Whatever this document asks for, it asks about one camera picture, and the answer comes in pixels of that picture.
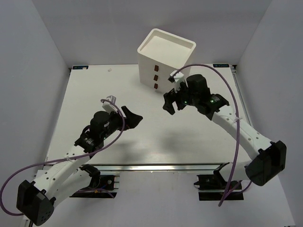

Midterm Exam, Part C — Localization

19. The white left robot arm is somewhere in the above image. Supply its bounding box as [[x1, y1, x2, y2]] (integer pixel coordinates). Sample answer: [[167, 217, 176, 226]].
[[17, 106, 143, 226]]

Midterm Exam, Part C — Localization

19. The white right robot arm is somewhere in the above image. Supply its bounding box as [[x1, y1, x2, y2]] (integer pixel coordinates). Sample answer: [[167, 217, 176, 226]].
[[163, 73, 286, 186]]

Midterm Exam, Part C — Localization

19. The white drawer cabinet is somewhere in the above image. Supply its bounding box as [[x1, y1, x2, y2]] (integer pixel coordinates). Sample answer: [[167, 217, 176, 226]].
[[137, 28, 196, 94]]

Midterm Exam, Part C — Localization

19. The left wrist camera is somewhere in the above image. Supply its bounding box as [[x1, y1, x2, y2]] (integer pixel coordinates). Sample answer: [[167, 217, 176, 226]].
[[101, 95, 117, 114]]

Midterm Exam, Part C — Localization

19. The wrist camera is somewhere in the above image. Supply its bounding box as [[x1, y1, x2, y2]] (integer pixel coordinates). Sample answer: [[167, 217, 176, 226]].
[[101, 95, 117, 114], [168, 70, 185, 93]]

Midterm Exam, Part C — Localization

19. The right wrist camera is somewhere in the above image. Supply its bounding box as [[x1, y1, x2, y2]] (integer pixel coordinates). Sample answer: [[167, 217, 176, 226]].
[[168, 70, 185, 93]]

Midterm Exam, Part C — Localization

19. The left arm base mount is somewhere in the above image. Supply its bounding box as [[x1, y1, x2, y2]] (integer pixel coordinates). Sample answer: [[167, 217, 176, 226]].
[[70, 173, 120, 199]]

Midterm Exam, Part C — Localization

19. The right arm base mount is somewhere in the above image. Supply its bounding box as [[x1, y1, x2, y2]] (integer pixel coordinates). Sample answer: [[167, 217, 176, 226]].
[[194, 175, 244, 201]]

